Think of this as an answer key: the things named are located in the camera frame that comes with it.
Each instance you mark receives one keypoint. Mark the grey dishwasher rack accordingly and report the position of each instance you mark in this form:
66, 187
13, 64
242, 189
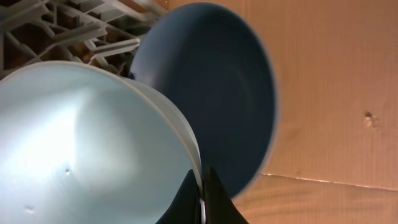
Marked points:
102, 33

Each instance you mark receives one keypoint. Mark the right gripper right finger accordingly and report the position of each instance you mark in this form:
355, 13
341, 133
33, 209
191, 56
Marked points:
219, 208

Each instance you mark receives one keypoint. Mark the light blue bowl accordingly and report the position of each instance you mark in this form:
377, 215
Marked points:
82, 145

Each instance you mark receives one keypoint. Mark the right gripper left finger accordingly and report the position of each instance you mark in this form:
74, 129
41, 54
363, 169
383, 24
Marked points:
185, 207

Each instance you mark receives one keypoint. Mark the dark blue plate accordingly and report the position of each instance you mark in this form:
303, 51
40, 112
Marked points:
212, 66

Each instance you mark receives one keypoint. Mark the brown cardboard sheet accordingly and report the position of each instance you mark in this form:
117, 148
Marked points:
335, 158

